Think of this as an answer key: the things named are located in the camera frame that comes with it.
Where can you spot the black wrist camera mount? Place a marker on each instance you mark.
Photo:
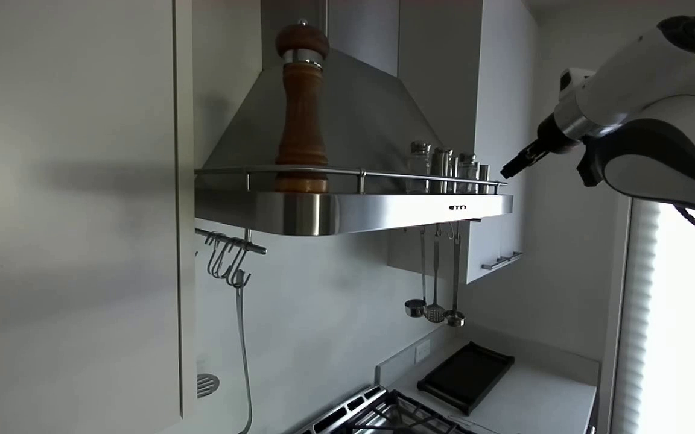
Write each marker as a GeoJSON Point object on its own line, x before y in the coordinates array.
{"type": "Point", "coordinates": [592, 159]}

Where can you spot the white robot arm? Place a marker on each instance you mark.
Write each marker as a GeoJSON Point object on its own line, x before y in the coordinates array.
{"type": "Point", "coordinates": [661, 96]}

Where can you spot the white window blind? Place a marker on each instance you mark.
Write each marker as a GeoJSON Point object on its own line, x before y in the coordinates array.
{"type": "Point", "coordinates": [636, 322]}

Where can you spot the small metal-top shaker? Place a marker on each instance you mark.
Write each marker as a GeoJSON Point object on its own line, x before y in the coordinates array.
{"type": "Point", "coordinates": [420, 159]}
{"type": "Point", "coordinates": [466, 167]}
{"type": "Point", "coordinates": [484, 171]}
{"type": "Point", "coordinates": [445, 161]}

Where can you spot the hanging steel ladle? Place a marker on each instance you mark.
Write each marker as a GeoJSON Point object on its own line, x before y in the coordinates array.
{"type": "Point", "coordinates": [434, 311]}
{"type": "Point", "coordinates": [416, 307]}
{"type": "Point", "coordinates": [455, 319]}

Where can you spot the white wall outlet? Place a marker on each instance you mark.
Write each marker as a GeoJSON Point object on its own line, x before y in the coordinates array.
{"type": "Point", "coordinates": [422, 353]}

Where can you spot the black rectangular tray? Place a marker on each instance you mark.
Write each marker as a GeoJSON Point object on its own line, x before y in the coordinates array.
{"type": "Point", "coordinates": [466, 376]}

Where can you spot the metal hook rack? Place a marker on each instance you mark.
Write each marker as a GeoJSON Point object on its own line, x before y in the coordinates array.
{"type": "Point", "coordinates": [230, 245]}

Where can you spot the stainless steel gas range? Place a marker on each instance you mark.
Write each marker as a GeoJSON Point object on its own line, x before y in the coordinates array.
{"type": "Point", "coordinates": [386, 413]}

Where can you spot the brown wooden pepper mill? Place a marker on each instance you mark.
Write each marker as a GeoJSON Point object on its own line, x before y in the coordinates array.
{"type": "Point", "coordinates": [302, 120]}

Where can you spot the white upper cabinet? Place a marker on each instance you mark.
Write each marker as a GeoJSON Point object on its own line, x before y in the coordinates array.
{"type": "Point", "coordinates": [65, 200]}

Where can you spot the stainless steel range hood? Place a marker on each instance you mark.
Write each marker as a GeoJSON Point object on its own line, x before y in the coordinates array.
{"type": "Point", "coordinates": [362, 120]}

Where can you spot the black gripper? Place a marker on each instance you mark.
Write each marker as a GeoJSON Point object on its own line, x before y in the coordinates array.
{"type": "Point", "coordinates": [555, 135]}

